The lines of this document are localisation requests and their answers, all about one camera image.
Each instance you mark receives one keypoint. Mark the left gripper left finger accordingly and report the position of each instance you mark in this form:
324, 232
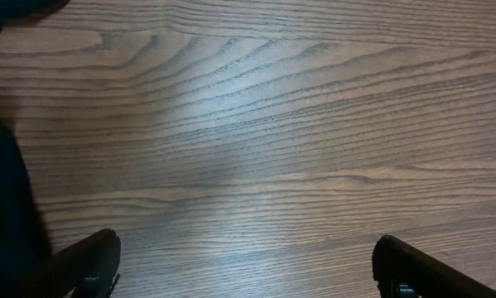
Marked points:
88, 268

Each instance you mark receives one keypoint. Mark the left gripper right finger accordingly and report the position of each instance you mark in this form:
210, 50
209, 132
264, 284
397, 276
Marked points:
401, 270

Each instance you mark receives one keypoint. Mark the black garment on left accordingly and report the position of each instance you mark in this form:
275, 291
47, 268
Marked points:
24, 242

